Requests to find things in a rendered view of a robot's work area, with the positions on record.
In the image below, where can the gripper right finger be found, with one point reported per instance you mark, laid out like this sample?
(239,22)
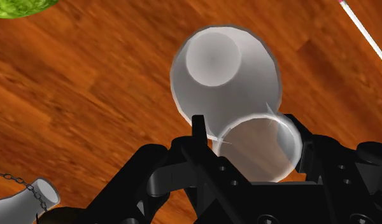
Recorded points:
(340,173)

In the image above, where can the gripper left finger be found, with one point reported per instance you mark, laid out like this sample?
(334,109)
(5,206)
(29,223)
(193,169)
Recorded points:
(166,173)

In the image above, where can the dark brown round object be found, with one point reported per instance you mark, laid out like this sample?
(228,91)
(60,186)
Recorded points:
(62,216)

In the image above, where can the white pencil with pink tip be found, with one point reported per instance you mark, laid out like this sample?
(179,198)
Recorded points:
(364,32)

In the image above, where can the green leafy lettuce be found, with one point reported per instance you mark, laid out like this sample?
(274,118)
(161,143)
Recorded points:
(18,6)

